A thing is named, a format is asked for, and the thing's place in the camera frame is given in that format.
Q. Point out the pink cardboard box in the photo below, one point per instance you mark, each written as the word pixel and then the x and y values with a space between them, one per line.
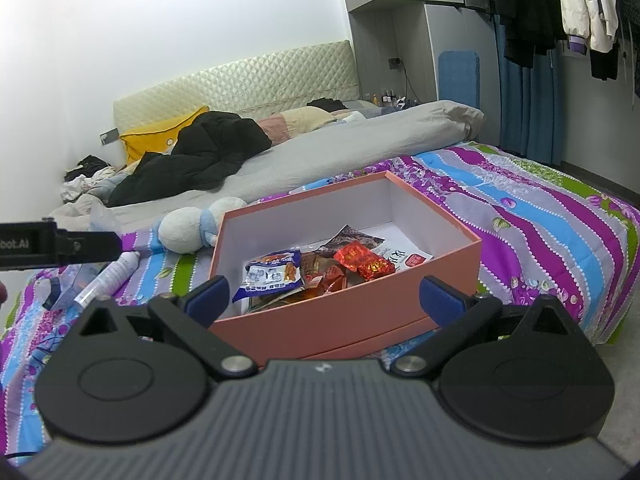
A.
pixel 325 325

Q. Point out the heap of white black clothes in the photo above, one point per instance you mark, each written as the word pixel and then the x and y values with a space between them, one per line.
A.
pixel 87 175

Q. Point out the yellow pillow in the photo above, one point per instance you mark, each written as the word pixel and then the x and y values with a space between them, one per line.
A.
pixel 150 140

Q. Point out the brown white packet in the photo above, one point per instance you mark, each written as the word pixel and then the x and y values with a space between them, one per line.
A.
pixel 355 237

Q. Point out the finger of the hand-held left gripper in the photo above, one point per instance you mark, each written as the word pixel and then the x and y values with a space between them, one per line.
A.
pixel 90 247

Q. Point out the grey duvet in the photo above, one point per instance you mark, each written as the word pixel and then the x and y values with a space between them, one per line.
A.
pixel 350 150

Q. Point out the black clothing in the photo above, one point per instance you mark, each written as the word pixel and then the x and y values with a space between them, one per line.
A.
pixel 325 104

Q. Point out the blue padded board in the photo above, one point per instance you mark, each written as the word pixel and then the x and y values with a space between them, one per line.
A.
pixel 457 80

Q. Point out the black wall plug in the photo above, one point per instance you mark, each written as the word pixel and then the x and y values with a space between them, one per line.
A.
pixel 395 63

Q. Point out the dark red packet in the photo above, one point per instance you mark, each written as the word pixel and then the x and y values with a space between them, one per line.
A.
pixel 322 275

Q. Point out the blue curtain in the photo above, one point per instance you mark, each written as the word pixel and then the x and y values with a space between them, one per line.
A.
pixel 530 110

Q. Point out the blue white packet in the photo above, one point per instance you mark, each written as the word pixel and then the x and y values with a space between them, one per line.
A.
pixel 267 277

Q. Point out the cream quilted headboard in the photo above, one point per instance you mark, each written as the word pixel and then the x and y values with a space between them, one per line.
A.
pixel 250 80

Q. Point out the grey wardrobe cabinet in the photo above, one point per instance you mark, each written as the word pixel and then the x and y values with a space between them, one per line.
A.
pixel 380 25

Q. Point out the group of small bottles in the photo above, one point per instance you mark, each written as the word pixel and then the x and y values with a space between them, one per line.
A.
pixel 387 100

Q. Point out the light grey pillow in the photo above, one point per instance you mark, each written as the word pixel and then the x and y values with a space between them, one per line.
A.
pixel 360 110

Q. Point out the black jacket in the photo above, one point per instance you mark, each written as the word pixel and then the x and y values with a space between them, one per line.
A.
pixel 200 155

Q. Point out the white spray bottle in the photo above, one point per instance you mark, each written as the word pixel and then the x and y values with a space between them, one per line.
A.
pixel 107 277

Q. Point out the row of hanging clothes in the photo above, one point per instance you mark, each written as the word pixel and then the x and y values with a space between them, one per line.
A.
pixel 530 5

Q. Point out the white packet red label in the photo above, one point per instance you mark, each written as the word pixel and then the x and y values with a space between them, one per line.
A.
pixel 410 260

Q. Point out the green foil packet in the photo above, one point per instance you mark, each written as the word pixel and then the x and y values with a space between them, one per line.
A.
pixel 272 304

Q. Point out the white blue plush toy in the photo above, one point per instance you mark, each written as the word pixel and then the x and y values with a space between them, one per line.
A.
pixel 182 230

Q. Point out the grey wall socket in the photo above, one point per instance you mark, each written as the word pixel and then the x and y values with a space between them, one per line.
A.
pixel 109 136

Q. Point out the pink beige pillow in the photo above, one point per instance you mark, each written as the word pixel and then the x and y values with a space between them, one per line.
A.
pixel 295 122

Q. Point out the purple floral bed sheet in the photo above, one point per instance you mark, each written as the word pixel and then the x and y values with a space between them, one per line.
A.
pixel 525 240

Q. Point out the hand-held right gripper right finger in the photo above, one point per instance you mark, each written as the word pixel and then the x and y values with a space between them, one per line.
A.
pixel 441 302

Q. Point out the grey blue clothing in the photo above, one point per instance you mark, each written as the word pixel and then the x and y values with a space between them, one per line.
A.
pixel 112 185

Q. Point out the red foil candy packet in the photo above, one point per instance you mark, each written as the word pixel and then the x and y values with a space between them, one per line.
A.
pixel 365 262

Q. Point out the clear plastic pouch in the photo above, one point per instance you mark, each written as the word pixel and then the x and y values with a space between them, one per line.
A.
pixel 82 275

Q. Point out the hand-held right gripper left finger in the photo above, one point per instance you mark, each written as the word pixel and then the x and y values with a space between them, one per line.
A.
pixel 207 302

